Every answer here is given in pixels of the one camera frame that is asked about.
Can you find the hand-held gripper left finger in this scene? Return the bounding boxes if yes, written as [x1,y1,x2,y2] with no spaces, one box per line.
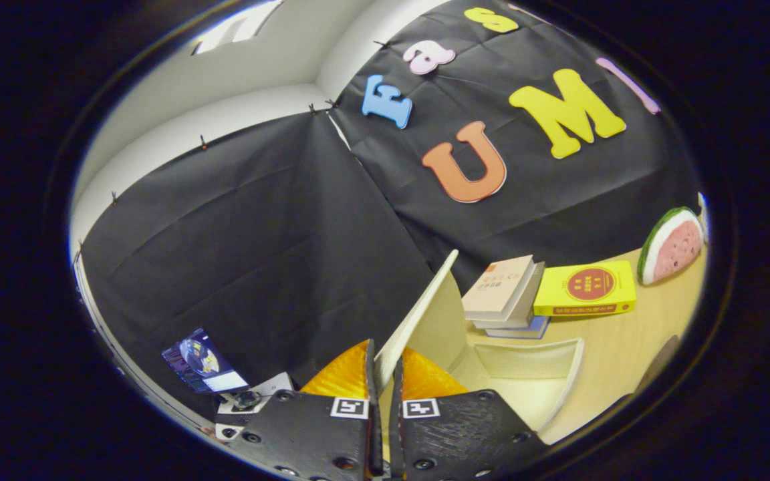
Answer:
[215,339,384,481]

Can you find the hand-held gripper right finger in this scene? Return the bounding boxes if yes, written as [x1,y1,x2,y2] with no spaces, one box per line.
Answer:
[388,346,549,481]

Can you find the beige fabric storage box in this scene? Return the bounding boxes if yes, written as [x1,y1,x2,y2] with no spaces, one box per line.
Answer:
[373,249,586,434]

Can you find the brown fuzzy shoe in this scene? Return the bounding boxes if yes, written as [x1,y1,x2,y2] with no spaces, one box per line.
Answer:
[632,334,681,398]

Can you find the blue book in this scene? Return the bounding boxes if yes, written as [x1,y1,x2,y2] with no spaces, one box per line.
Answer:
[485,315,551,340]

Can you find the computer monitor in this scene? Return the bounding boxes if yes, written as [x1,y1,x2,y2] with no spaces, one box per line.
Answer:
[161,327,250,395]

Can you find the grey book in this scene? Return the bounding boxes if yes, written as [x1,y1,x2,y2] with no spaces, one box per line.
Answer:
[472,261,547,329]

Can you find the yellow book with red circle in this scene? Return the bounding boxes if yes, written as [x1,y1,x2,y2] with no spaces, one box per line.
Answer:
[533,260,638,317]

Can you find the black backdrop cloth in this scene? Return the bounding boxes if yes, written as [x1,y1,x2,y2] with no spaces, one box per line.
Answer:
[78,0,703,428]

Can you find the watermelon slice plush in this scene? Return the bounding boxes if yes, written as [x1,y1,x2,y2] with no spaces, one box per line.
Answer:
[637,206,704,287]

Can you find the white plush toy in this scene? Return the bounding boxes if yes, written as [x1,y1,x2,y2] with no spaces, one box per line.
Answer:
[696,192,711,243]

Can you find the long ceiling light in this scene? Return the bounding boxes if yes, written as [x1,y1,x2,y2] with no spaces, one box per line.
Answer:
[191,0,285,55]

